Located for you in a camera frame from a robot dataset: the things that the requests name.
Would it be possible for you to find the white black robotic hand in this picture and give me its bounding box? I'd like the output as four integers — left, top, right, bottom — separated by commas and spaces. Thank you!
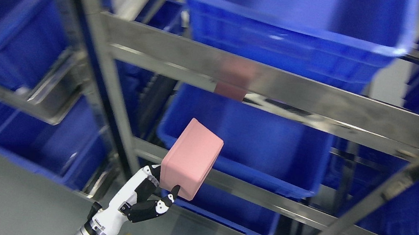
85, 164, 181, 235

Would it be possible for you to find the pink plastic storage box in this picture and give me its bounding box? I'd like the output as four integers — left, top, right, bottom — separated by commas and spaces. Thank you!
160, 118, 224, 201

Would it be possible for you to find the blue shelf bin lower left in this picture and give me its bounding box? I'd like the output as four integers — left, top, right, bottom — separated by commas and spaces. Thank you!
0, 97, 108, 190

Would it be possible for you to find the blue shelf bin middle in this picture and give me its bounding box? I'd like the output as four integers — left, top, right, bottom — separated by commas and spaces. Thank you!
157, 84, 334, 199

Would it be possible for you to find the steel shelf rack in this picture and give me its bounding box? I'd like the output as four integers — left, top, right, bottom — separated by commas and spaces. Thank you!
0, 0, 419, 235

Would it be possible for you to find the blue shelf bin upper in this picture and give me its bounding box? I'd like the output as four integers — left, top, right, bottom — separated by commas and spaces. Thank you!
186, 0, 419, 94

